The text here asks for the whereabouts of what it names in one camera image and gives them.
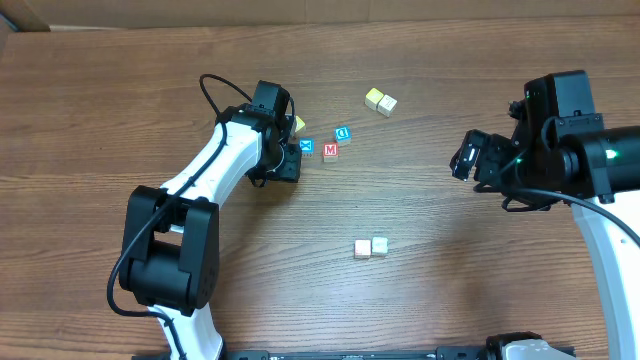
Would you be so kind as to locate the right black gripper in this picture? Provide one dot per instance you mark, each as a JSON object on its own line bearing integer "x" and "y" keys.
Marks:
{"x": 485, "y": 157}

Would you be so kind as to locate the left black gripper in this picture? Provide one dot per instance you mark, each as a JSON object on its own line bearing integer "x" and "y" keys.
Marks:
{"x": 290, "y": 167}

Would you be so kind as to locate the red letter Y block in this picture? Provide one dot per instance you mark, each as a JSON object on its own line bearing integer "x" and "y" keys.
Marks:
{"x": 362, "y": 249}

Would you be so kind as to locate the green letter V block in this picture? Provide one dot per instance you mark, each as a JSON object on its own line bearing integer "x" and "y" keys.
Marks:
{"x": 379, "y": 246}

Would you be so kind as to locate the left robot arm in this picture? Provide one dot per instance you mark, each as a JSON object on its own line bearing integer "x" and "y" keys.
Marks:
{"x": 169, "y": 262}

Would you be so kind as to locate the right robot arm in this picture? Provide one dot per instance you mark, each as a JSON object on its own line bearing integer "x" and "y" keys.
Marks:
{"x": 561, "y": 151}

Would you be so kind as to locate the blue letter X block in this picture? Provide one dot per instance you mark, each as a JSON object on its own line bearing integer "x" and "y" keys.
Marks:
{"x": 307, "y": 146}

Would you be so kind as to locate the yellow block centre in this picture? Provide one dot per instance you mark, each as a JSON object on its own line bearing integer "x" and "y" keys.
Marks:
{"x": 299, "y": 127}

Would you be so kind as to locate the yellow block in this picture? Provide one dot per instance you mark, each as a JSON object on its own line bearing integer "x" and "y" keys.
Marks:
{"x": 299, "y": 127}
{"x": 373, "y": 98}

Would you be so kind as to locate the red letter M block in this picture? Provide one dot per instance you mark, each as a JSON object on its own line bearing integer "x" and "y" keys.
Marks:
{"x": 330, "y": 152}

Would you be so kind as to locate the blue letter D block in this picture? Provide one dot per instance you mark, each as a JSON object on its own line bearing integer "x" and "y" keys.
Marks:
{"x": 343, "y": 135}

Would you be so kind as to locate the yellow block far right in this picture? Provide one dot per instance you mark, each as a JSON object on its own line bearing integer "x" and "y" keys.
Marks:
{"x": 373, "y": 98}

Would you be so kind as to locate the plain block far right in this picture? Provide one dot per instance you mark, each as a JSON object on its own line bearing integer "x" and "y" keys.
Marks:
{"x": 386, "y": 105}

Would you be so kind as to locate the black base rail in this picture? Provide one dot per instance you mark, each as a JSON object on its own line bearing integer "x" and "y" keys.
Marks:
{"x": 440, "y": 353}

